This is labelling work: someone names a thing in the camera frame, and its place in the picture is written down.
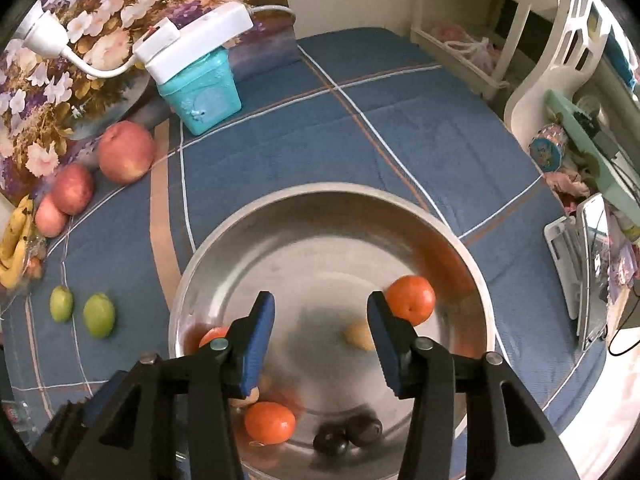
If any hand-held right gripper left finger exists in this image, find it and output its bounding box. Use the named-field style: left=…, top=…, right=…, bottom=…
left=62, top=291, right=276, bottom=480

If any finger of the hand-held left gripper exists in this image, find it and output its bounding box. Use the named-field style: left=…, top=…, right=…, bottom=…
left=31, top=371, right=129, bottom=476

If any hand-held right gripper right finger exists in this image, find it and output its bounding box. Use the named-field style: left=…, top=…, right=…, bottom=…
left=367, top=291, right=581, bottom=480

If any round tan fruit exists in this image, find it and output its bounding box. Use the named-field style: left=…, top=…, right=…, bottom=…
left=344, top=321, right=377, bottom=352

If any large orange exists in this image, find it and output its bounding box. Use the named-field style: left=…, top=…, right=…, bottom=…
left=244, top=401, right=297, bottom=445

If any dark purple fruit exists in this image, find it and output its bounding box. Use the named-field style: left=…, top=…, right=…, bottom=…
left=345, top=412, right=384, bottom=448
left=313, top=422, right=350, bottom=457

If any steel bowl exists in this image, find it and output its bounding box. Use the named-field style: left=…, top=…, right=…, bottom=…
left=168, top=183, right=497, bottom=480

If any clear glass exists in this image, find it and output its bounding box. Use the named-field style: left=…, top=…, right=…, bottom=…
left=0, top=397, right=31, bottom=433

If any green fruit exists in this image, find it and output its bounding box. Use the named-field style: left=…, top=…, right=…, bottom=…
left=49, top=285, right=74, bottom=323
left=82, top=292, right=117, bottom=339

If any yellow banana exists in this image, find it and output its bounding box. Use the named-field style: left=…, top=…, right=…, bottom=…
left=0, top=230, right=28, bottom=289
left=0, top=195, right=37, bottom=261

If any red apple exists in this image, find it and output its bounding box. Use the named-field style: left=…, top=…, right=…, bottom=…
left=97, top=121, right=156, bottom=184
left=34, top=194, right=68, bottom=238
left=51, top=162, right=96, bottom=216

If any blue plaid tablecloth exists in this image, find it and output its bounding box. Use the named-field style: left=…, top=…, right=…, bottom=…
left=0, top=27, right=608, bottom=480

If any white flat device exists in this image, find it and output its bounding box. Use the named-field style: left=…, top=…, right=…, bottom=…
left=544, top=192, right=613, bottom=351

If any pink cloth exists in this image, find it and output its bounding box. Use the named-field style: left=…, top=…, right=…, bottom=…
left=545, top=167, right=596, bottom=201

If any teal tin box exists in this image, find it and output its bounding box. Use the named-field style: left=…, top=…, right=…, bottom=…
left=157, top=50, right=243, bottom=136

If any colourful printed cylinder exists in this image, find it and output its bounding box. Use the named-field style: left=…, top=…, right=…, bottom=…
left=528, top=122, right=569, bottom=173

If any pale green board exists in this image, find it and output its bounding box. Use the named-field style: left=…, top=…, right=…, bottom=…
left=545, top=89, right=640, bottom=243

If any white power strip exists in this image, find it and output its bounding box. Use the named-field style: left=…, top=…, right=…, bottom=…
left=132, top=1, right=254, bottom=83

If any pink plastic bag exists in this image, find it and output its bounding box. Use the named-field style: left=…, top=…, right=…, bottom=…
left=432, top=20, right=501, bottom=73

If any white shelf rack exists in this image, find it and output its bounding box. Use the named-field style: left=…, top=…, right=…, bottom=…
left=410, top=0, right=538, bottom=101

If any white gooseneck lamp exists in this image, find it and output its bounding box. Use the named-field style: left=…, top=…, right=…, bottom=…
left=22, top=10, right=141, bottom=79

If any white curved frame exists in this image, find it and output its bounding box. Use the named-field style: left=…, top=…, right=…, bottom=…
left=502, top=0, right=608, bottom=151

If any white power cable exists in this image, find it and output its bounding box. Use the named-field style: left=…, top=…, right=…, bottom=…
left=247, top=4, right=297, bottom=28

